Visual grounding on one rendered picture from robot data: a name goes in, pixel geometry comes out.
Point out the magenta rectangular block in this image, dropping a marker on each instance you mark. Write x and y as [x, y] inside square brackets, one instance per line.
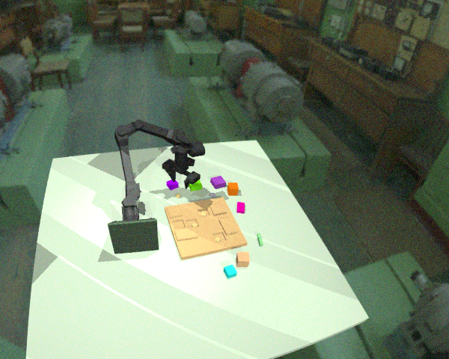
[240, 208]

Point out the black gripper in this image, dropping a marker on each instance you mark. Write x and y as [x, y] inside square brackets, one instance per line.
[173, 166]

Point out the teal cube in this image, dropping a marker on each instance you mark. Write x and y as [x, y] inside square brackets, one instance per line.
[230, 271]

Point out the orange block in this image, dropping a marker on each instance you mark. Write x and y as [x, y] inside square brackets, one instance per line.
[232, 189]

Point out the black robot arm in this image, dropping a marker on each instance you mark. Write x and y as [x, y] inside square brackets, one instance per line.
[173, 136]

